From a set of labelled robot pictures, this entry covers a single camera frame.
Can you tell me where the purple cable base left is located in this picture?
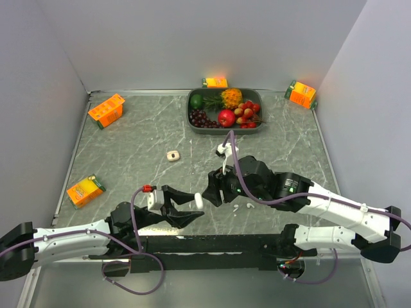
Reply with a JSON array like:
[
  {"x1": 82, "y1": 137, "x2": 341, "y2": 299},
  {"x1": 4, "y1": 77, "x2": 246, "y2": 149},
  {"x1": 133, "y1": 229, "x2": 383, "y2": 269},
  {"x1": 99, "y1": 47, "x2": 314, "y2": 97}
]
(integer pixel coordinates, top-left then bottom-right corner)
[{"x1": 101, "y1": 252, "x2": 165, "y2": 296}]

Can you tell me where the small pineapple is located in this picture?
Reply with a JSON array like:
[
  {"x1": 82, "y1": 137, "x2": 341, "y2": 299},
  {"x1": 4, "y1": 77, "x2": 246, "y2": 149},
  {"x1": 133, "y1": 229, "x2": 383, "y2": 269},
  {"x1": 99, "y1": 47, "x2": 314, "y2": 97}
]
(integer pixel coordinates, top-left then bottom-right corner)
[{"x1": 203, "y1": 88, "x2": 243, "y2": 110}]

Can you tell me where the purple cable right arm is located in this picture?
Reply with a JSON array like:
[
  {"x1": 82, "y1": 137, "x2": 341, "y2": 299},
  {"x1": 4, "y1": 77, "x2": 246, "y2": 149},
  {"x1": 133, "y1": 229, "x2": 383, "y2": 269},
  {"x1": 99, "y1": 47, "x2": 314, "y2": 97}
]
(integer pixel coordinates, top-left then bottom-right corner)
[{"x1": 222, "y1": 130, "x2": 411, "y2": 252}]

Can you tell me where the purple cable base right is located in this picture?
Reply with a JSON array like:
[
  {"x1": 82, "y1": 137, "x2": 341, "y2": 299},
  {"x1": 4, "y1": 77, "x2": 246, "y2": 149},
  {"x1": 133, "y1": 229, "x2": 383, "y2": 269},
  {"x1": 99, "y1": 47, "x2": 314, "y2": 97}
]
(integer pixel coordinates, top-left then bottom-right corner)
[{"x1": 280, "y1": 248, "x2": 339, "y2": 286}]

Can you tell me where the orange juice box back centre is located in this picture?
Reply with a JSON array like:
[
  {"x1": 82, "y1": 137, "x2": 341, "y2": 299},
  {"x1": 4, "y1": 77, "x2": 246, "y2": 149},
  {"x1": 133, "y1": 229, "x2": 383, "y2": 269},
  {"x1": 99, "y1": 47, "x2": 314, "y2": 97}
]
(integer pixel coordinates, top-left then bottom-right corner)
[{"x1": 202, "y1": 78, "x2": 228, "y2": 88}]

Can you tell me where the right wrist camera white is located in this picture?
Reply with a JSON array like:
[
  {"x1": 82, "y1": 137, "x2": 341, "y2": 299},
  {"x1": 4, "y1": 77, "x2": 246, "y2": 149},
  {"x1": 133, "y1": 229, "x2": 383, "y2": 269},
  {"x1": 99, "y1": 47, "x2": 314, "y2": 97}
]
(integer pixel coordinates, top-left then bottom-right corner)
[{"x1": 215, "y1": 142, "x2": 239, "y2": 175}]

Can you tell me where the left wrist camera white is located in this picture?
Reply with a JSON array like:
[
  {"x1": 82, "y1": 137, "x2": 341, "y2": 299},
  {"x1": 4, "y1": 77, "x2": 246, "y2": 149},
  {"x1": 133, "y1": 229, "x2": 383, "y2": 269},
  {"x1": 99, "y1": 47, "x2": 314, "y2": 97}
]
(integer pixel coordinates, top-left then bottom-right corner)
[{"x1": 143, "y1": 185, "x2": 164, "y2": 212}]

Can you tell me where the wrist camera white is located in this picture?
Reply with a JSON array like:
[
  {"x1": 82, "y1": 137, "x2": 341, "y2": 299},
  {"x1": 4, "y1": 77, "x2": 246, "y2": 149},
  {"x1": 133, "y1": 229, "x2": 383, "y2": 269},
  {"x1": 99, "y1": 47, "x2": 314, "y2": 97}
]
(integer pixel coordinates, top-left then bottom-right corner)
[
  {"x1": 215, "y1": 142, "x2": 239, "y2": 175},
  {"x1": 143, "y1": 185, "x2": 164, "y2": 212}
]

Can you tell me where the purple cable base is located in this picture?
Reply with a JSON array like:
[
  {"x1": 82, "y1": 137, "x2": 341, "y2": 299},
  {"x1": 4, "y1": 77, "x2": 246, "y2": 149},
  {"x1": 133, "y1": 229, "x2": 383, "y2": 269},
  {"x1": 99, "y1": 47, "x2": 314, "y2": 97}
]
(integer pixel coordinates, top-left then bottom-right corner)
[
  {"x1": 101, "y1": 252, "x2": 165, "y2": 296},
  {"x1": 280, "y1": 248, "x2": 339, "y2": 286}
]

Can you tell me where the orange juice box far left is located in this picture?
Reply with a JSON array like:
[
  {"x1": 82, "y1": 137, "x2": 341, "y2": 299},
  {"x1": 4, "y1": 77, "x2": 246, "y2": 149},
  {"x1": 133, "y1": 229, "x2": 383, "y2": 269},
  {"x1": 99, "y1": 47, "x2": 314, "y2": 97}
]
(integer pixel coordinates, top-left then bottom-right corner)
[{"x1": 88, "y1": 94, "x2": 125, "y2": 130}]

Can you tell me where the dark purple grape bunch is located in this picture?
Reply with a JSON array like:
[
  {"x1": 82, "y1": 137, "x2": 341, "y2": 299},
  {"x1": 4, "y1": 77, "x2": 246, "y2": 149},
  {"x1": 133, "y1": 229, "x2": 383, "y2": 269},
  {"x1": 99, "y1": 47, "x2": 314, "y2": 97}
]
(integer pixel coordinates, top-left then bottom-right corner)
[{"x1": 188, "y1": 109, "x2": 222, "y2": 128}]

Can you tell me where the white earbuds charging case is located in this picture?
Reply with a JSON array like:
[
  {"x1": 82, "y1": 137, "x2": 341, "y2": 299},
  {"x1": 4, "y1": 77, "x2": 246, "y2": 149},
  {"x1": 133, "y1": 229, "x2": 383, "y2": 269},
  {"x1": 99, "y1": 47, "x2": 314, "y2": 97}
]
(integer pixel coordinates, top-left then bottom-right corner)
[{"x1": 194, "y1": 192, "x2": 204, "y2": 210}]

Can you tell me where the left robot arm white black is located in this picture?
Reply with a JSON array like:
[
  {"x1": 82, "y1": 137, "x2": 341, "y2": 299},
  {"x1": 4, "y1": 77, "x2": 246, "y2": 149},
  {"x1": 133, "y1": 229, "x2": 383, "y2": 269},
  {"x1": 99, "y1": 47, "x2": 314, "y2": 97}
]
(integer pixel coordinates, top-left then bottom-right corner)
[{"x1": 1, "y1": 185, "x2": 204, "y2": 281}]

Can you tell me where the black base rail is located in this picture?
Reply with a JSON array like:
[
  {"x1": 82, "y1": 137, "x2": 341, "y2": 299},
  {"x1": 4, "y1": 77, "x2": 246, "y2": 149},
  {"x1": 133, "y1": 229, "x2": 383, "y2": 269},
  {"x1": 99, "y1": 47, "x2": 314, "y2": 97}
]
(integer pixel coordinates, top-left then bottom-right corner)
[{"x1": 88, "y1": 233, "x2": 319, "y2": 274}]

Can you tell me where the green lime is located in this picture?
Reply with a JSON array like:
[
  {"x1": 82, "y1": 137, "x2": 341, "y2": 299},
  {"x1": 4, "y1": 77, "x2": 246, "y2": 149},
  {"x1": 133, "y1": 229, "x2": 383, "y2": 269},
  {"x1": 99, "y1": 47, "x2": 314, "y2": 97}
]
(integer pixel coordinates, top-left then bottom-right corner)
[{"x1": 189, "y1": 94, "x2": 203, "y2": 110}]

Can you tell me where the orange juice box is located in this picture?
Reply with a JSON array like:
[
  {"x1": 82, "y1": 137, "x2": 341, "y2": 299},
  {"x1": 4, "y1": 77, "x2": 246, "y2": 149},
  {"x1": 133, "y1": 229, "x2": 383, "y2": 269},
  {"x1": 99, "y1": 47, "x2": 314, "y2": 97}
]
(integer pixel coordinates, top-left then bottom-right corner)
[
  {"x1": 88, "y1": 94, "x2": 125, "y2": 130},
  {"x1": 202, "y1": 78, "x2": 228, "y2": 88},
  {"x1": 284, "y1": 80, "x2": 318, "y2": 110},
  {"x1": 67, "y1": 174, "x2": 106, "y2": 209}
]

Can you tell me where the pink earbuds charging case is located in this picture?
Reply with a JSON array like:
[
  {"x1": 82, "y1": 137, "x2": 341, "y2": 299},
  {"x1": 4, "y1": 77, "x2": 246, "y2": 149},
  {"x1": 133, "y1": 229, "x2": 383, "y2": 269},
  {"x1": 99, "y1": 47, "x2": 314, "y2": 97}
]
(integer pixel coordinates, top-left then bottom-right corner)
[{"x1": 166, "y1": 150, "x2": 180, "y2": 162}]

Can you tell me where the orange juice box far right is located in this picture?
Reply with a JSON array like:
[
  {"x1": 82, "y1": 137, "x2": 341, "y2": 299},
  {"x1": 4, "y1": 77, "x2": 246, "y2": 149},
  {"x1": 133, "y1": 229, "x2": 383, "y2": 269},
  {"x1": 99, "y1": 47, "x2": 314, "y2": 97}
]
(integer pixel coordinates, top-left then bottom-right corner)
[{"x1": 284, "y1": 80, "x2": 318, "y2": 110}]

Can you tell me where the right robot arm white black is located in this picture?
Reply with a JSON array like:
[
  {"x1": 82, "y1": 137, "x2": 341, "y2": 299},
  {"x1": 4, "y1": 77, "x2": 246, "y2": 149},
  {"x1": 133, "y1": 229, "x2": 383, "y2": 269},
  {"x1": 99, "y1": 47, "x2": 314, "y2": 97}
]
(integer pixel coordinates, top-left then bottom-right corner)
[{"x1": 202, "y1": 156, "x2": 401, "y2": 263}]

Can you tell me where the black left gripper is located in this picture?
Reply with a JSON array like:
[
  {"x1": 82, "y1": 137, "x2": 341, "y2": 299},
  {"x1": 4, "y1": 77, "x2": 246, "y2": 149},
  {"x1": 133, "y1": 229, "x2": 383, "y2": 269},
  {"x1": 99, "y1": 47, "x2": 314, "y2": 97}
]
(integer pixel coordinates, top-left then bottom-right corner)
[{"x1": 132, "y1": 185, "x2": 204, "y2": 230}]

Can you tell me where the dark grey fruit tray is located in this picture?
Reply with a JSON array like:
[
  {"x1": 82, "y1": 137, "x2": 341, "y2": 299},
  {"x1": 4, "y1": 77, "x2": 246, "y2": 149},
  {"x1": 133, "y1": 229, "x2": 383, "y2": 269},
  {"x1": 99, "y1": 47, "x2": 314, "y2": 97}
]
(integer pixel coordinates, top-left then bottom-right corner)
[{"x1": 185, "y1": 88, "x2": 264, "y2": 135}]

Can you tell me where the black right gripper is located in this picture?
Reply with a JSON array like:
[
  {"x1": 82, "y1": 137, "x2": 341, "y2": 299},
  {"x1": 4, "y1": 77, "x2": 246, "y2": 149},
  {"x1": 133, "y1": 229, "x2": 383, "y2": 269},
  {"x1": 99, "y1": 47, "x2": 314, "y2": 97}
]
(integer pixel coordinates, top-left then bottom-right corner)
[{"x1": 201, "y1": 158, "x2": 267, "y2": 207}]

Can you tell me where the red apple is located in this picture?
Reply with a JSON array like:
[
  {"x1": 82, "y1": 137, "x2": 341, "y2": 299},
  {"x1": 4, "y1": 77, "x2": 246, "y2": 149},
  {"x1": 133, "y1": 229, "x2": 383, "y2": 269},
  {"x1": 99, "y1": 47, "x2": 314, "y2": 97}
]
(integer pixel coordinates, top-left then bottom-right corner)
[{"x1": 218, "y1": 109, "x2": 236, "y2": 128}]

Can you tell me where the orange juice box near left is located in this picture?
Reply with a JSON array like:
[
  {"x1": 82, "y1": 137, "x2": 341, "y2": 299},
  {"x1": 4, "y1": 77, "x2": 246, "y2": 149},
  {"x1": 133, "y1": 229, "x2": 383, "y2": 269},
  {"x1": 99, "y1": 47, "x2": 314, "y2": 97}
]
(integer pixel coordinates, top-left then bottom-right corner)
[{"x1": 67, "y1": 174, "x2": 106, "y2": 209}]

